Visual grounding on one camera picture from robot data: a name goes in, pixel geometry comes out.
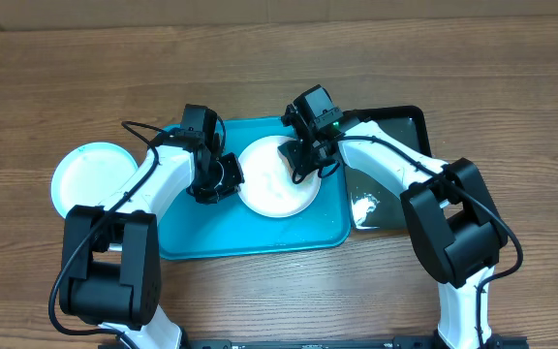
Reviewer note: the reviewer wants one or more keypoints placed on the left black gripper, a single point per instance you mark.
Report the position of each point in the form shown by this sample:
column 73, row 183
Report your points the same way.
column 234, row 177

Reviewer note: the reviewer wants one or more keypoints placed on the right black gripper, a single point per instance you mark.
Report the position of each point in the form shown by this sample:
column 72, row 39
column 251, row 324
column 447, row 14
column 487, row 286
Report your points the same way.
column 298, row 154

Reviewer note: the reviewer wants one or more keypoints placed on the green scrubbing sponge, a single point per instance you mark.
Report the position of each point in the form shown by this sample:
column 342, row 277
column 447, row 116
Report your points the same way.
column 291, row 152

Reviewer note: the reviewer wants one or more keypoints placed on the pink white plate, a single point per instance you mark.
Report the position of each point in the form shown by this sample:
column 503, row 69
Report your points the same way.
column 268, row 188

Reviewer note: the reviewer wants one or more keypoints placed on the light blue plate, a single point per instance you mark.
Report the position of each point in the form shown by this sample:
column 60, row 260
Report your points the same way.
column 89, row 174

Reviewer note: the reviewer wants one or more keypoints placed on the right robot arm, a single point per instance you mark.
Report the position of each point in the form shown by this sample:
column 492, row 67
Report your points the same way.
column 455, row 229

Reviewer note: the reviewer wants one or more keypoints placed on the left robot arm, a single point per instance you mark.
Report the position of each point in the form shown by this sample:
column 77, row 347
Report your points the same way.
column 110, row 280

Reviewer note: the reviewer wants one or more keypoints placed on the black rectangular water tray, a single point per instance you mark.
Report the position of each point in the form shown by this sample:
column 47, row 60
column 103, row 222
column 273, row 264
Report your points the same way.
column 373, row 207

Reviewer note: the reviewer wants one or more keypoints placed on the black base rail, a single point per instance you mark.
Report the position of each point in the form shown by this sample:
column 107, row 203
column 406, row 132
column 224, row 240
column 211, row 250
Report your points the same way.
column 399, row 342

